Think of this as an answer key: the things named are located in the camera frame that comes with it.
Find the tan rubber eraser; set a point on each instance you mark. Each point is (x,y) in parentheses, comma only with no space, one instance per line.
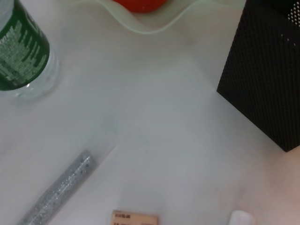
(134,218)

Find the red orange fruit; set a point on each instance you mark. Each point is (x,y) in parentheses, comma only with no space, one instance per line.
(140,5)

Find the grey glitter pen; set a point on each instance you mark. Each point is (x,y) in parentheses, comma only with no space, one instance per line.
(63,185)

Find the green utility knife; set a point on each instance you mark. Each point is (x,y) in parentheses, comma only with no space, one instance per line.
(241,219)

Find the green label water bottle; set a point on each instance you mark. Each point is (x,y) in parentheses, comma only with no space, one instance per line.
(21,51)

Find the green glass fruit plate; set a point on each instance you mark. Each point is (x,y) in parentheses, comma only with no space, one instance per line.
(150,25)

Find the black mesh pen holder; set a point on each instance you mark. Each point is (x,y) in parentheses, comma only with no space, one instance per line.
(264,82)

